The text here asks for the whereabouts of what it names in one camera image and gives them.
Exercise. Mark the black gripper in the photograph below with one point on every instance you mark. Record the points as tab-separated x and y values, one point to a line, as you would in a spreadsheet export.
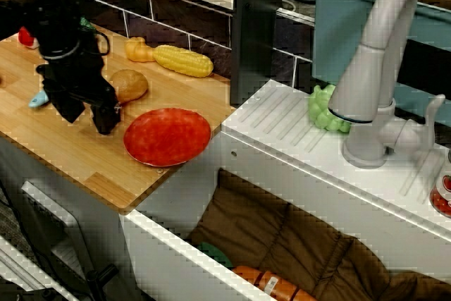
77	79

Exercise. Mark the brown bread roll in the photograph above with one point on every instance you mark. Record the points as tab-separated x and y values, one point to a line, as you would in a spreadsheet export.
131	84

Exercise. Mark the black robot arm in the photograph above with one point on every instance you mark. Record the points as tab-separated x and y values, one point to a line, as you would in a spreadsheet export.
53	15

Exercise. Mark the orange round plate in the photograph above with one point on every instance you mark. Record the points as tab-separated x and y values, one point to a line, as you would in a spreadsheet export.
167	137

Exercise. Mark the golden toy croissant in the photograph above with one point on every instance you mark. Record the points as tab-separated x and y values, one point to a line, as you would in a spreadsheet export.
138	50

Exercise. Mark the green toy broccoli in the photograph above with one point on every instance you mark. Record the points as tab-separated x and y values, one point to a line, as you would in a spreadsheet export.
85	24

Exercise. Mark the red and white toy sushi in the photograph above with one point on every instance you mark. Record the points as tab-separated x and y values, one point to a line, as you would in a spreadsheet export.
26	38

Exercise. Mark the yellow toy corn cob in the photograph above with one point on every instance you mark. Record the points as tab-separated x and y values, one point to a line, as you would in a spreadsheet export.
183	61

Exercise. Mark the green toy in sink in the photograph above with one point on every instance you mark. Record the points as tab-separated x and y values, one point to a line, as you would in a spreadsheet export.
215	253

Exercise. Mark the white toy sink unit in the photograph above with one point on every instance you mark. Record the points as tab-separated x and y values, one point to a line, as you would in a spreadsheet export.
282	146

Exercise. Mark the brown quilted cloth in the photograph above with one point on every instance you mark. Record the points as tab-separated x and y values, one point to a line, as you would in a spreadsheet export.
282	230

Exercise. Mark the light green toy lettuce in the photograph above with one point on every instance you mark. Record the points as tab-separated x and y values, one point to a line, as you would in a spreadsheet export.
322	110

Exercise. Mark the teal plastic bin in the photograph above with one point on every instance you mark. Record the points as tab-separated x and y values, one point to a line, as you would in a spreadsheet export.
338	29

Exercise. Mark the grey toy faucet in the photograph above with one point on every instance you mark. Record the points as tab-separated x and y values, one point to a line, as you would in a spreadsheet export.
377	54

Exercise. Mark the red toy tomato can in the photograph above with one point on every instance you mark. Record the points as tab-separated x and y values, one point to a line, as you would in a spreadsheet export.
442	195

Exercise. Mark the black upright post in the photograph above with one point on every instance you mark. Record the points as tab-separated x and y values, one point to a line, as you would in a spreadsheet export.
255	33

